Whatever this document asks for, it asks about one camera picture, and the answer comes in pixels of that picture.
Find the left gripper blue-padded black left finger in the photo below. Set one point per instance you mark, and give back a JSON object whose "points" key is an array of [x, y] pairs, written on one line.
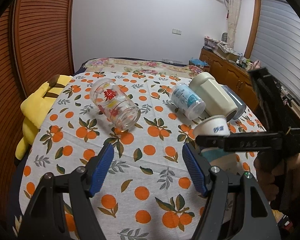
{"points": [[44, 217]]}

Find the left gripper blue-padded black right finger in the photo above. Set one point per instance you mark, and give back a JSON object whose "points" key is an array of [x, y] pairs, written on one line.
{"points": [[236, 207]]}

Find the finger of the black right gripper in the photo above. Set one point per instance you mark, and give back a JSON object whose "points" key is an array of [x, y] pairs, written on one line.
{"points": [[254, 141]]}

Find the white striped paper cup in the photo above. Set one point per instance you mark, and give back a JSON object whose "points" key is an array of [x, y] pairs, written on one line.
{"points": [[216, 125]]}

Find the blue translucent plastic cup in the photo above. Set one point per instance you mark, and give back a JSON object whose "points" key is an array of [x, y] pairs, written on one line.
{"points": [[187, 101]]}

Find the right hand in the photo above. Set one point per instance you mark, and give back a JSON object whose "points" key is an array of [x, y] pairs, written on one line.
{"points": [[266, 179]]}

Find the dark blue-grey tumbler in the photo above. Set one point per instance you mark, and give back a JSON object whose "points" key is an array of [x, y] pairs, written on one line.
{"points": [[241, 106]]}

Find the pink kettle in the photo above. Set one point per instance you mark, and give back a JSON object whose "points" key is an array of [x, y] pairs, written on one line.
{"points": [[256, 65]]}

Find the wooden sideboard cabinet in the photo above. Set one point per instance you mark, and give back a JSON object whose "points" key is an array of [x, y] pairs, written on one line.
{"points": [[234, 77]]}

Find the grey window blind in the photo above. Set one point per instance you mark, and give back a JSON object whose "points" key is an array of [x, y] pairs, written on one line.
{"points": [[277, 43]]}

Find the cream plastic mug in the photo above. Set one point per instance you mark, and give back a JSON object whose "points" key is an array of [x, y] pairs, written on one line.
{"points": [[217, 100]]}

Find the cardboard box with clutter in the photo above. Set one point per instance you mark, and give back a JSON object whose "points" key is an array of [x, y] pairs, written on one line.
{"points": [[220, 48]]}

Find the orange-print white blanket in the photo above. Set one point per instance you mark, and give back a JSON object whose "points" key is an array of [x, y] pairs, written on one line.
{"points": [[147, 193]]}

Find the blue item by bed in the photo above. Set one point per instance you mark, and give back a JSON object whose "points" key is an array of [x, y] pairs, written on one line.
{"points": [[197, 63]]}

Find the yellow plush toy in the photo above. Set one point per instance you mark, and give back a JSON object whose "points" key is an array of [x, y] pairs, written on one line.
{"points": [[36, 107]]}

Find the clear glass with red print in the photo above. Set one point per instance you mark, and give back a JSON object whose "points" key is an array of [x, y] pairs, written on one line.
{"points": [[114, 104]]}

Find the floral bedspread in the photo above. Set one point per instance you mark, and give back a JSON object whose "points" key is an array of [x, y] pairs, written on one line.
{"points": [[137, 66]]}

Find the wooden louvred wardrobe door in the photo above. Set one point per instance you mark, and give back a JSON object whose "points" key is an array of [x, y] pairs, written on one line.
{"points": [[35, 44]]}

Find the white wall socket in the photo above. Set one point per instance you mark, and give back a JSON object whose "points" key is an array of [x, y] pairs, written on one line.
{"points": [[176, 31]]}

